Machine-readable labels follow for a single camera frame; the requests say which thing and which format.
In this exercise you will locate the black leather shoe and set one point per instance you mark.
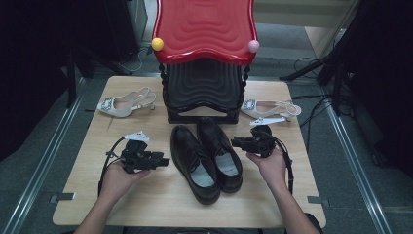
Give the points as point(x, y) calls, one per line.
point(185, 146)
point(211, 133)

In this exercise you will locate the beige board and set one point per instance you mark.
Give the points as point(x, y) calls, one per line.
point(321, 39)

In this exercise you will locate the dark curtain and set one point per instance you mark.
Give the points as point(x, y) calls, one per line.
point(32, 65)
point(389, 81)

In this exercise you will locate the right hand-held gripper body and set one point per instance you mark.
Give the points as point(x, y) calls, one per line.
point(263, 143)

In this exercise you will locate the black tripod stand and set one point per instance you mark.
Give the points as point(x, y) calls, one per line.
point(302, 70)

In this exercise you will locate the person's left hand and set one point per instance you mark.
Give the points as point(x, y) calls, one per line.
point(117, 182)

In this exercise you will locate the black metal stand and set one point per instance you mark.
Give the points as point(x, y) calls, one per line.
point(70, 91)

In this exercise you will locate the white slingback heeled shoe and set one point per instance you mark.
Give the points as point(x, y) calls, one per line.
point(256, 112)
point(112, 109)

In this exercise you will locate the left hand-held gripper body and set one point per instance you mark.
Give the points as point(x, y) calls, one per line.
point(138, 159)

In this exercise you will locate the black cabinet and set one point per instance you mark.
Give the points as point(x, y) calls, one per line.
point(123, 29)

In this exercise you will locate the metal floor rail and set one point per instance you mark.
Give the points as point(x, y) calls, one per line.
point(45, 156)
point(355, 169)

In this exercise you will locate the red and black shoe rack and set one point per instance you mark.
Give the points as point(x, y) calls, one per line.
point(204, 26)

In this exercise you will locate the person's right hand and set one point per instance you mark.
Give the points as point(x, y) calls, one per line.
point(274, 170)

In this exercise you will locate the grey table bracket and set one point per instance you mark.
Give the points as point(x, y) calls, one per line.
point(315, 199)
point(65, 196)

